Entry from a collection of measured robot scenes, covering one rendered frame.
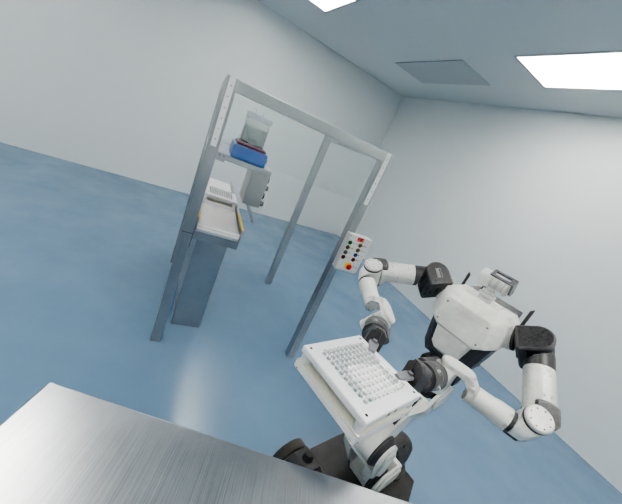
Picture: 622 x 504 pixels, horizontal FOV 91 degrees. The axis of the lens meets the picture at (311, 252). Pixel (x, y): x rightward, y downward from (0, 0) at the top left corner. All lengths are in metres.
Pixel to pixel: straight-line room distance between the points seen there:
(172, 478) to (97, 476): 0.13
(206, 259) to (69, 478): 1.60
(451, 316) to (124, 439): 1.09
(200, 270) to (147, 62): 3.55
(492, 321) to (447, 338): 0.18
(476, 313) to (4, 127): 5.42
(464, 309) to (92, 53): 4.97
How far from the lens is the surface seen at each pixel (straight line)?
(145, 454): 0.80
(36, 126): 5.46
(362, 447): 1.43
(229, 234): 1.98
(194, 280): 2.26
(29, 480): 0.78
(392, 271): 1.38
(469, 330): 1.31
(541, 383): 1.26
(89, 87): 5.27
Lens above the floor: 1.52
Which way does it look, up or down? 18 degrees down
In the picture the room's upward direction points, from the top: 24 degrees clockwise
